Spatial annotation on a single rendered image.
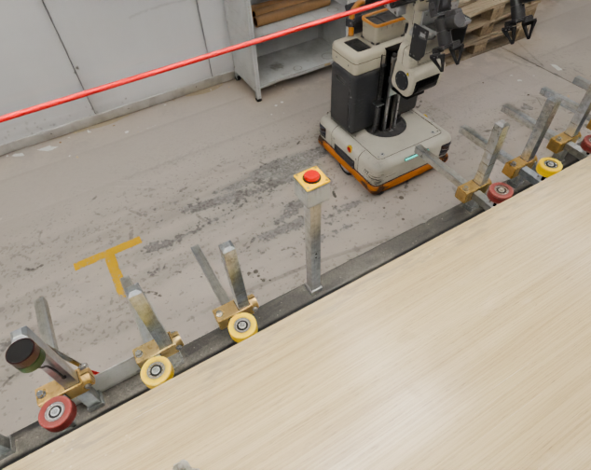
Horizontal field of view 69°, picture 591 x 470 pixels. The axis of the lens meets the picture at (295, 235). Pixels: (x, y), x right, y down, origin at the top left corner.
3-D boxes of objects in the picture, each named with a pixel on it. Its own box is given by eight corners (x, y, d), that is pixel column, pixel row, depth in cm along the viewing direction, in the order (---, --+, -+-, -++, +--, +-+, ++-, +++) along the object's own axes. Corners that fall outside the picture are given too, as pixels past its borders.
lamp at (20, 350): (51, 383, 108) (4, 345, 92) (74, 372, 110) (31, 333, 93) (56, 403, 105) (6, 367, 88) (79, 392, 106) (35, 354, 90)
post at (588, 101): (545, 167, 189) (600, 63, 152) (551, 164, 190) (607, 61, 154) (553, 171, 187) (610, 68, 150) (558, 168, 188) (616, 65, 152)
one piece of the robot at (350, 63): (327, 131, 294) (329, 4, 231) (390, 106, 311) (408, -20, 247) (355, 158, 275) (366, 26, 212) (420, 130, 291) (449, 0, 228)
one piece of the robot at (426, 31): (402, 53, 217) (408, 8, 200) (443, 38, 225) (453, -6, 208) (423, 66, 208) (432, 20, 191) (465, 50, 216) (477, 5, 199)
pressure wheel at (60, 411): (56, 420, 115) (34, 405, 106) (86, 404, 117) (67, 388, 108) (61, 447, 110) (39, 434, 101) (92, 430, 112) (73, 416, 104)
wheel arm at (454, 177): (413, 154, 180) (415, 145, 177) (419, 151, 181) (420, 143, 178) (491, 217, 155) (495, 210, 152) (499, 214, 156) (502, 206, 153)
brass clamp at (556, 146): (544, 146, 178) (549, 137, 174) (566, 135, 182) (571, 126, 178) (556, 155, 174) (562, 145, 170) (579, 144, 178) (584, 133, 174)
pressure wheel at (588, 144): (596, 161, 172) (611, 138, 163) (589, 172, 168) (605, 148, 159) (574, 154, 175) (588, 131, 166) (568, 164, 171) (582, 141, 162)
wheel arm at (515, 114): (499, 112, 194) (502, 103, 191) (504, 110, 195) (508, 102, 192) (584, 165, 169) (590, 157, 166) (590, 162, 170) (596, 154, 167)
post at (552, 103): (502, 195, 185) (547, 96, 148) (508, 192, 186) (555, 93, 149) (508, 200, 183) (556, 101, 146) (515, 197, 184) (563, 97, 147)
